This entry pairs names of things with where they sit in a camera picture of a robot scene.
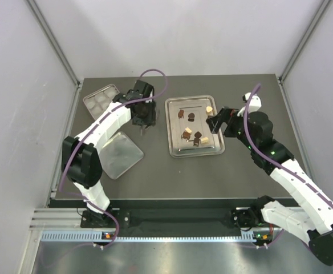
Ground dark rounded triangle chocolate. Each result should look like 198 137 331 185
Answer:
188 113 195 122

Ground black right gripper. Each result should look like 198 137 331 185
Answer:
206 106 257 151

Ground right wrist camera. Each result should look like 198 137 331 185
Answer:
240 92 262 116

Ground silver tin lid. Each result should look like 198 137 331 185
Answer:
99 132 144 180

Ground milk chocolate block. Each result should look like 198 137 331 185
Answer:
177 109 184 119
182 131 191 142

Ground aluminium frame rail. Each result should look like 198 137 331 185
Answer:
30 208 252 229

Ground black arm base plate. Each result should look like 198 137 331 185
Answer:
81 208 266 232

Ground pink chocolate tin box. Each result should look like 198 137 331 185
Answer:
83 84 119 120

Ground left aluminium corner post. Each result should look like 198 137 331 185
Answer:
24 0 80 87

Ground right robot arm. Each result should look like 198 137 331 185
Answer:
206 93 333 266

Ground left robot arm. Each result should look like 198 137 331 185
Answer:
59 89 157 227

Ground grey slotted cable duct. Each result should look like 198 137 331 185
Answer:
41 231 257 243

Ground right aluminium corner post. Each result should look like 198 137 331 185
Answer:
277 0 333 86

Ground aluminium corner post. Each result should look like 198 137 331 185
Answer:
277 0 333 86
24 0 80 87

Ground milk chocolate block top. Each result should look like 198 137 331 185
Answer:
177 109 184 119

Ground dark ridged chocolate square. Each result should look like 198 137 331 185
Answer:
194 131 202 138

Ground steel serving tray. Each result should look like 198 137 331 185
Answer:
165 95 225 158

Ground cream heart chocolate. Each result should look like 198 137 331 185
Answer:
206 106 213 116

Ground steel tongs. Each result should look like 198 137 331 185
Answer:
140 109 160 136

